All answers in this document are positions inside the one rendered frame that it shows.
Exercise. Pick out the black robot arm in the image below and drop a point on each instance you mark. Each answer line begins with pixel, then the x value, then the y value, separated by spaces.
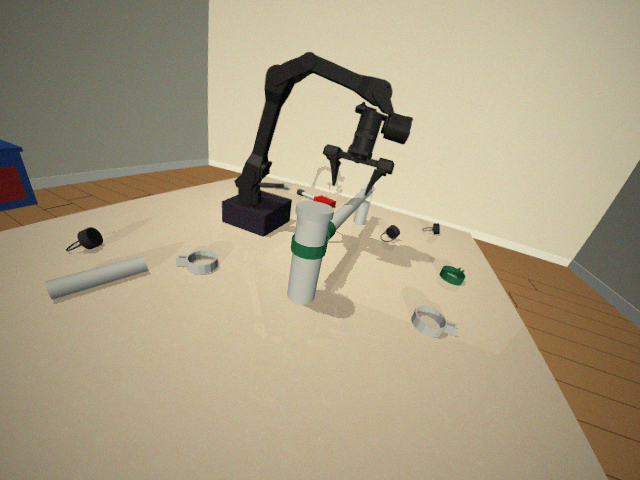
pixel 279 82

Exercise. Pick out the dark green cup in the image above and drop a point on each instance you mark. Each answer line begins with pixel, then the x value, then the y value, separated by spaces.
pixel 312 253

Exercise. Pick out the black cap with wire loop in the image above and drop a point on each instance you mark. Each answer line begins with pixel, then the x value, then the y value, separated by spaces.
pixel 392 232
pixel 435 228
pixel 89 238

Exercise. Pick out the dark green band with small ears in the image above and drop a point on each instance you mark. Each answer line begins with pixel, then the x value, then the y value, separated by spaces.
pixel 460 276

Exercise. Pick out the grey metal band clamp with tab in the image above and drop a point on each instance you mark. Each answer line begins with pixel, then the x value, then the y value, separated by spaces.
pixel 445 325
pixel 186 260

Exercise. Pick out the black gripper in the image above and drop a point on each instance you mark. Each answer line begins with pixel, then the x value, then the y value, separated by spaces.
pixel 362 147

